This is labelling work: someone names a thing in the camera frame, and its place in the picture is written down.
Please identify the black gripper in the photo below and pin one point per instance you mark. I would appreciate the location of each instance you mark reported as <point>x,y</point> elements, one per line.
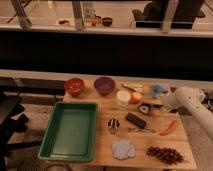
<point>146,108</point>

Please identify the wooden brush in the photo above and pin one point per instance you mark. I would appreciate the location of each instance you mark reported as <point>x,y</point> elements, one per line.
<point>134,87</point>

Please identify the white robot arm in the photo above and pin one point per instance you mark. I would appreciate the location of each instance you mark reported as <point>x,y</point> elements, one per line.
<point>191,99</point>

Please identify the peach fruit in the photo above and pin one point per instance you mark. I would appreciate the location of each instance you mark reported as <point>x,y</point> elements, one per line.
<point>135,98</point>

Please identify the black rectangular block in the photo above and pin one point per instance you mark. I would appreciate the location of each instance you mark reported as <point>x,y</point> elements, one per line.
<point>135,120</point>

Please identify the blue cloth toy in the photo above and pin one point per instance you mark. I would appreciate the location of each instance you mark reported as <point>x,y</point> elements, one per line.
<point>157,89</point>

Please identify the white lidded cup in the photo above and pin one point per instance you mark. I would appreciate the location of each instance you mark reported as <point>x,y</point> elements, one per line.
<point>123,97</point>

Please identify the metal fork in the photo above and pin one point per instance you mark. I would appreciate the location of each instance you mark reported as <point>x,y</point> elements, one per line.
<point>140,130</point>

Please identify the orange carrot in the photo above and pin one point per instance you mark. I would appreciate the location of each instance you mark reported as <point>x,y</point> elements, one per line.
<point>172,127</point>

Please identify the small metal cup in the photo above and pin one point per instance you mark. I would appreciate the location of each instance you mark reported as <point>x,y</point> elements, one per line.
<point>113,125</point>

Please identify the purple bowl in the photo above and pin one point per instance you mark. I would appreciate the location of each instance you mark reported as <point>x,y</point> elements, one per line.
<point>104,85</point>

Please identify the light blue cloth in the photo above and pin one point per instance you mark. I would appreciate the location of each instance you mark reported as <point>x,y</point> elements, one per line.
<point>123,149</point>

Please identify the dark red grape bunch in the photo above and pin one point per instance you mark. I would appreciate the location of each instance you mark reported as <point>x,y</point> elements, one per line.
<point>166,155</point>

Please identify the red bowl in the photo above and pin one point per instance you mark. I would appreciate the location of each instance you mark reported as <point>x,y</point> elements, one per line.
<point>74,86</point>

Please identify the green plastic tray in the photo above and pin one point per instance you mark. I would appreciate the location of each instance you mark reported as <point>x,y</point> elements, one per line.
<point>71,133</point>

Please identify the dark background bowl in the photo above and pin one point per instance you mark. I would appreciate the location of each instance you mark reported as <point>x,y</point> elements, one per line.
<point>107,21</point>

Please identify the black chair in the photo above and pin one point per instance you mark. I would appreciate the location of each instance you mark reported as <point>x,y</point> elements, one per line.
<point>180,13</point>

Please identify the black equipment on left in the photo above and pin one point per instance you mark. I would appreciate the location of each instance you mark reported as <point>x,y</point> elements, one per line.
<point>12,120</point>

